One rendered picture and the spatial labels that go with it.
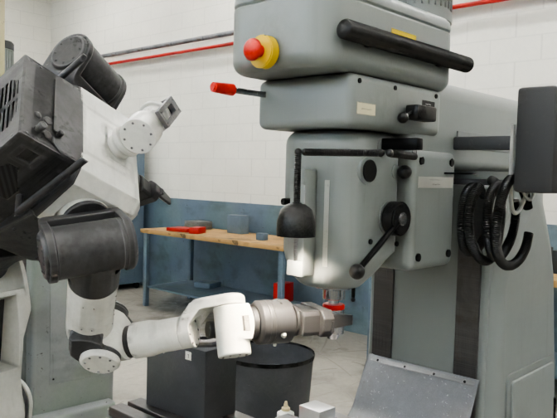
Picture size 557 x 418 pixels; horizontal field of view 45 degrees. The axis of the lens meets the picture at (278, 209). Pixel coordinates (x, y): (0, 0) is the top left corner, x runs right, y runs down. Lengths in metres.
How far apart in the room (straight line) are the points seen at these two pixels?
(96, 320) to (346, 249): 0.49
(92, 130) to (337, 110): 0.45
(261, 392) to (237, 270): 4.48
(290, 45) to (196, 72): 7.13
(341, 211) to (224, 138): 6.60
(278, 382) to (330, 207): 2.08
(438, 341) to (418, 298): 0.12
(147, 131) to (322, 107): 0.33
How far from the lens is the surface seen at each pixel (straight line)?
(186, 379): 1.78
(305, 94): 1.30
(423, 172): 1.45
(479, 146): 1.55
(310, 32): 1.20
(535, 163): 1.41
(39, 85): 1.26
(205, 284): 7.57
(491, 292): 1.67
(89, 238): 1.13
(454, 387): 1.72
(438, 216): 1.51
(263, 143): 7.40
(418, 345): 1.76
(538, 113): 1.41
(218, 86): 1.28
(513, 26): 5.93
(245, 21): 1.31
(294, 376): 3.33
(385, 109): 1.33
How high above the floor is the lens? 1.54
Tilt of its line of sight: 3 degrees down
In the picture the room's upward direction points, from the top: 2 degrees clockwise
